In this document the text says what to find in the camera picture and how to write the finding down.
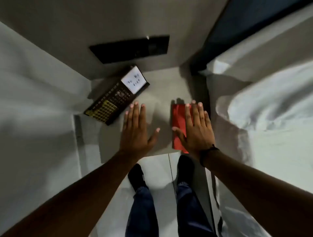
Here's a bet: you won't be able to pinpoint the person's right hand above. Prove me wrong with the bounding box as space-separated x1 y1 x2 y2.
172 100 216 160

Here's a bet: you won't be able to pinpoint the person's left hand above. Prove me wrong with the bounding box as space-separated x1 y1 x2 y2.
119 101 161 160

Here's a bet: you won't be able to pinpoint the person's left forearm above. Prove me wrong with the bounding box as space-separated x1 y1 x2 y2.
0 151 140 237

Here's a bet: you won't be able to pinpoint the person's right forearm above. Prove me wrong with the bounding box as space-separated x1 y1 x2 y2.
202 149 313 237

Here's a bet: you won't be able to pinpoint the red booklet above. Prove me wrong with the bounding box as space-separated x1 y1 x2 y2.
171 104 194 154

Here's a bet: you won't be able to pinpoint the black desk telephone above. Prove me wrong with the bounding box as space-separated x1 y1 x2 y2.
84 64 150 126

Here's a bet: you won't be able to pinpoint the black wristband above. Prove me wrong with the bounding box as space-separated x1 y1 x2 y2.
199 145 220 168

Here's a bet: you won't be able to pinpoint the white paper note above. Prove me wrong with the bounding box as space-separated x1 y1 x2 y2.
121 66 147 95

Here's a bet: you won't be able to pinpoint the person's right black shoe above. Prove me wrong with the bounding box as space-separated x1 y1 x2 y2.
176 155 195 186

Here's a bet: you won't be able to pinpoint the person's black shoe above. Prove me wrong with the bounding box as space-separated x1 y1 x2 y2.
176 155 195 186
128 163 148 192

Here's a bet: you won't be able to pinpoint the person's left black shoe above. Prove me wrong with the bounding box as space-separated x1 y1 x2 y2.
128 163 148 192

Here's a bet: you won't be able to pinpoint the white bed sheet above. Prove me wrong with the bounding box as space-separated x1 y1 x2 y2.
199 4 313 237

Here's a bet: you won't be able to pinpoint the person's left leg blue jeans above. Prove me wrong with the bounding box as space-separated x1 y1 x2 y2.
125 186 159 237

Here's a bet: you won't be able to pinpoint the person's leg blue jeans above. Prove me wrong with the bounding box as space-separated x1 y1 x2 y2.
176 182 217 237
125 186 159 237

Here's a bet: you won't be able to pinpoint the person's right leg blue jeans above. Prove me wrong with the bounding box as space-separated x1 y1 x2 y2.
176 182 217 237

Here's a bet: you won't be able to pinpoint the dark blue headboard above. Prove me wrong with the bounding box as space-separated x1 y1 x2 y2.
190 0 313 75

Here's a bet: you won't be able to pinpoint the black wall switch panel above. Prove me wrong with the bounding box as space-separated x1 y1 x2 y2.
89 35 170 64

